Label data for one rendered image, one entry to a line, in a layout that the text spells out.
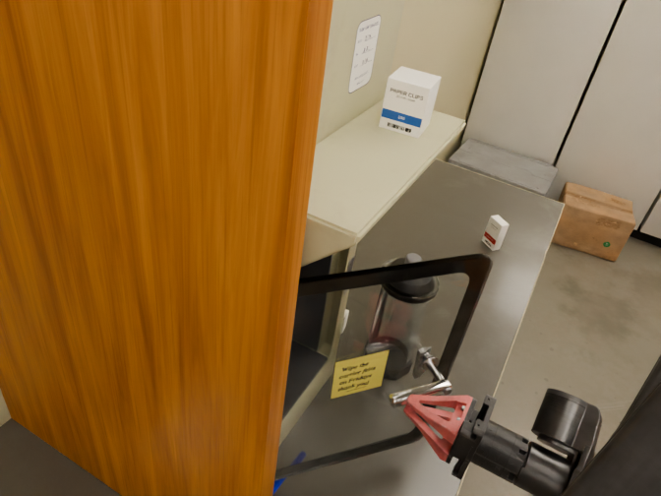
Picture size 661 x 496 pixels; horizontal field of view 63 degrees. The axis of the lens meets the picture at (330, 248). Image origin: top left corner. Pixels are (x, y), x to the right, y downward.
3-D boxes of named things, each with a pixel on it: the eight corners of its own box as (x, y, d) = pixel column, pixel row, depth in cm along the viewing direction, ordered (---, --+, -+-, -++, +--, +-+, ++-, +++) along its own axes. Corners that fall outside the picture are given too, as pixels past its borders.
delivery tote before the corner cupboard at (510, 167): (434, 203, 348) (448, 158, 328) (456, 179, 378) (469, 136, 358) (525, 240, 327) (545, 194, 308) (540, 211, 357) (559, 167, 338)
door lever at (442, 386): (376, 382, 75) (378, 370, 73) (435, 366, 78) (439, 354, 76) (391, 413, 71) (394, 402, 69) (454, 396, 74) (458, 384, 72)
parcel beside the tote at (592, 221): (545, 241, 329) (563, 202, 311) (549, 216, 353) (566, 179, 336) (615, 263, 319) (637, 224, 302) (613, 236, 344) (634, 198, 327)
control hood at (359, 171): (242, 274, 55) (245, 190, 49) (374, 159, 79) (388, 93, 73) (340, 322, 51) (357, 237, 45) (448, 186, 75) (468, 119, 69)
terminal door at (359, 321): (244, 483, 81) (256, 284, 57) (420, 436, 91) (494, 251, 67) (245, 488, 80) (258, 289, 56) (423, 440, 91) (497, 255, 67)
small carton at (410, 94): (378, 126, 64) (388, 77, 60) (391, 113, 67) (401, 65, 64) (418, 139, 62) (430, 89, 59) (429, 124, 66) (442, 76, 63)
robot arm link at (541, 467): (567, 512, 61) (556, 508, 66) (587, 454, 63) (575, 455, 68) (508, 480, 63) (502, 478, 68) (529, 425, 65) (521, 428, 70)
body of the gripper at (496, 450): (483, 390, 68) (541, 418, 65) (461, 436, 74) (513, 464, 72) (468, 427, 63) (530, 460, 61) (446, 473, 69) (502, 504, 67)
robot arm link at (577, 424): (617, 525, 56) (620, 530, 62) (651, 422, 59) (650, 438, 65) (507, 468, 63) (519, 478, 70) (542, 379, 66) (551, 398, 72)
